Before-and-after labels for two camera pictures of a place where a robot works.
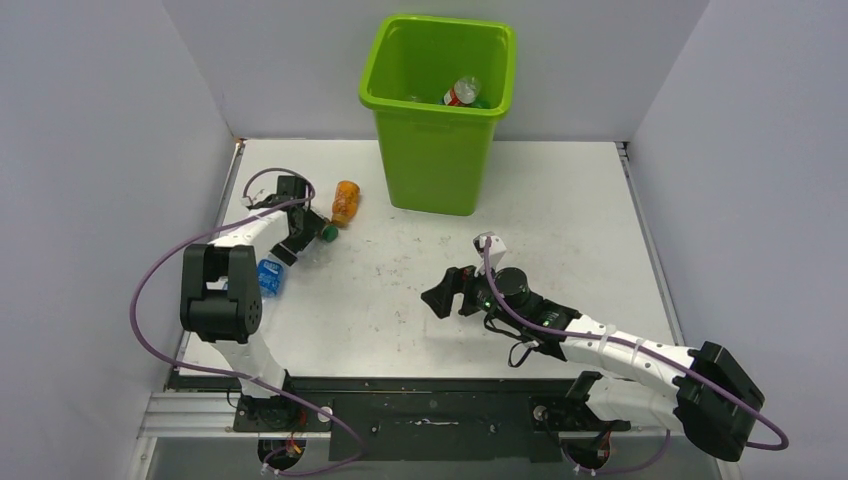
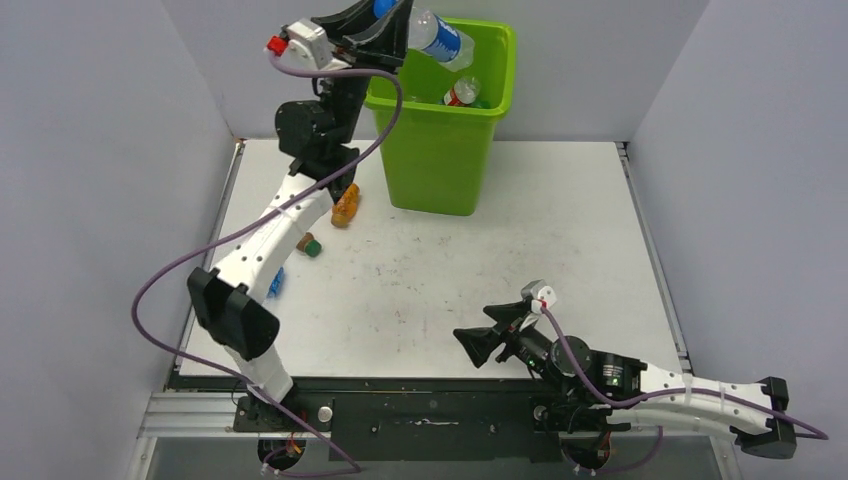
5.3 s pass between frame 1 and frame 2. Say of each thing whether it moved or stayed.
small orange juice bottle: stayed
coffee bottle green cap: moved
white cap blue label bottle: stayed
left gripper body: moved
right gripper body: moved
